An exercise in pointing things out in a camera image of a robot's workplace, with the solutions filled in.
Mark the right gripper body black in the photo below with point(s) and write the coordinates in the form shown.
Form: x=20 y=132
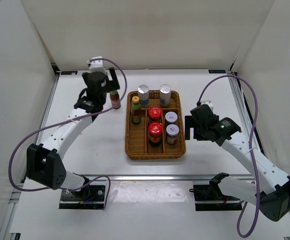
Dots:
x=198 y=133

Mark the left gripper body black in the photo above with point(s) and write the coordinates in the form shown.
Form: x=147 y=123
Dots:
x=109 y=84

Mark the yellow-cap sauce bottle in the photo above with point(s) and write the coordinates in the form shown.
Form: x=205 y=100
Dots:
x=115 y=99
x=136 y=110

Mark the white-lid spice jar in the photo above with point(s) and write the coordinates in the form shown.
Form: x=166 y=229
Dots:
x=171 y=118
x=172 y=132

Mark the blue-label pellet jar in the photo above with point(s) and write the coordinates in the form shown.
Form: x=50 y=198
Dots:
x=143 y=94
x=164 y=95

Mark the red-lid chili jar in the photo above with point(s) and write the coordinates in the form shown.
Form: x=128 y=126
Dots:
x=155 y=131
x=154 y=115

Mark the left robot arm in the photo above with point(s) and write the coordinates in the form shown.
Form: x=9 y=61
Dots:
x=44 y=163

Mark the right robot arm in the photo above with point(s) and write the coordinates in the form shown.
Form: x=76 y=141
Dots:
x=271 y=192

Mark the wicker basket tray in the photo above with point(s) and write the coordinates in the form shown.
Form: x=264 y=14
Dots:
x=137 y=145

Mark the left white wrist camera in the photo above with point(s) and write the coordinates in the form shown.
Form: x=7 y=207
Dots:
x=96 y=65

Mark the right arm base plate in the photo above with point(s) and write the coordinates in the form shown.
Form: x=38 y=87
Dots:
x=206 y=201

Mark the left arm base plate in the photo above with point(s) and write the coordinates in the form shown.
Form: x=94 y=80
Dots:
x=93 y=197

